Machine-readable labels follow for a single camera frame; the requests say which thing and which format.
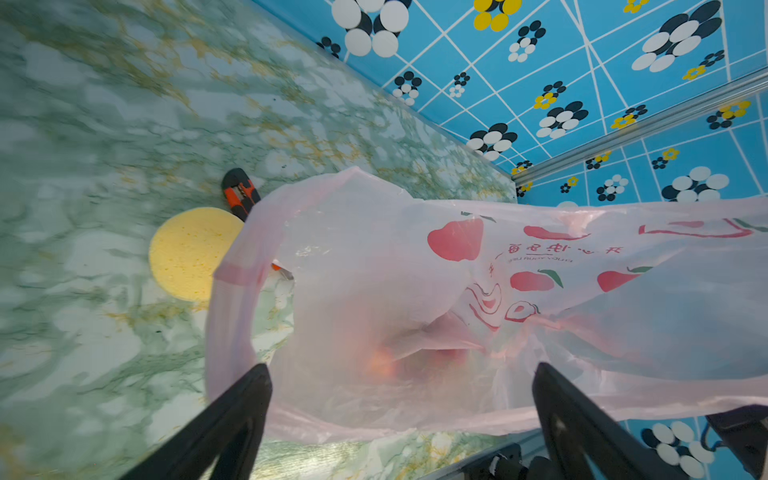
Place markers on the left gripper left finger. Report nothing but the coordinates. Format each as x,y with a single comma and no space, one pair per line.
224,438

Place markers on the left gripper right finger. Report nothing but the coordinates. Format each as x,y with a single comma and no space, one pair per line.
581,437

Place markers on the pink translucent plastic bag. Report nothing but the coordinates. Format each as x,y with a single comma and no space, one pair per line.
434,315

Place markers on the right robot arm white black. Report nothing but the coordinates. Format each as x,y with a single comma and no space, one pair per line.
743,431

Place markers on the yellow round sponge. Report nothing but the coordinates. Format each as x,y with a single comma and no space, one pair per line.
187,249

